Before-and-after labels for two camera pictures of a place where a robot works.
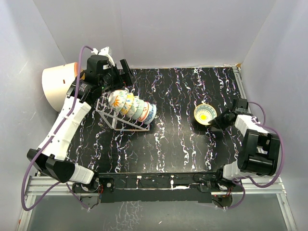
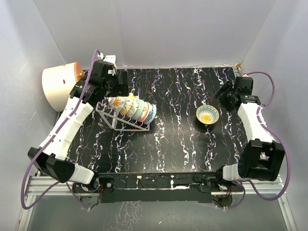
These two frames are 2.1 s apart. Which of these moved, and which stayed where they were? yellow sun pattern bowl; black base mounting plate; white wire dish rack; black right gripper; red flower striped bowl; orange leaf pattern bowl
Moved: yellow sun pattern bowl; black right gripper
Stayed: orange leaf pattern bowl; red flower striped bowl; white wire dish rack; black base mounting plate
